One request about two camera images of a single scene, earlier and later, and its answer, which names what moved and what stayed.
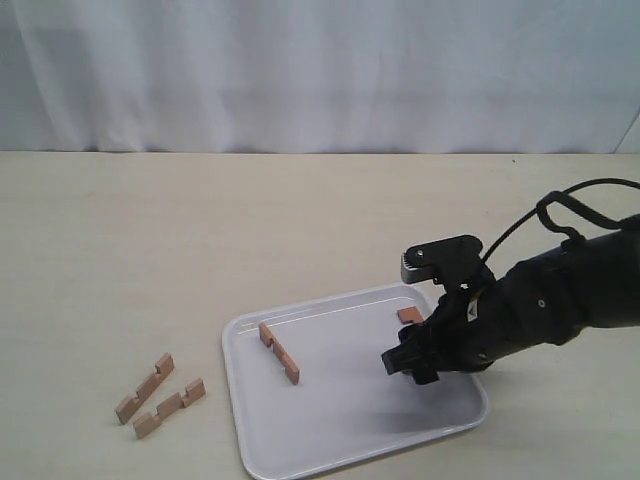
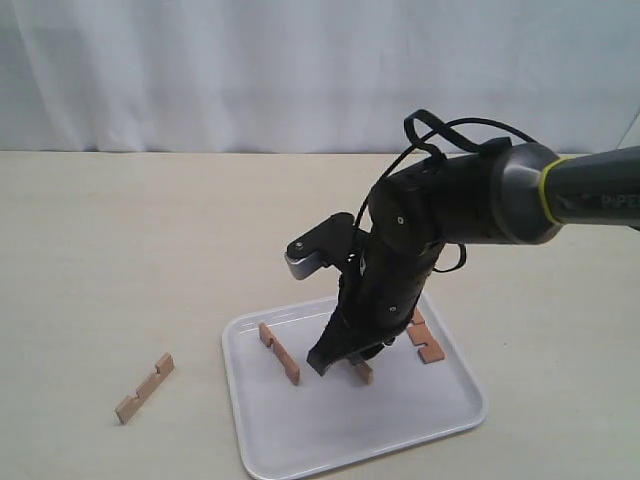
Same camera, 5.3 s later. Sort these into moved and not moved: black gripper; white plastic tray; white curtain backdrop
Moved: black gripper
Not moved: white curtain backdrop; white plastic tray
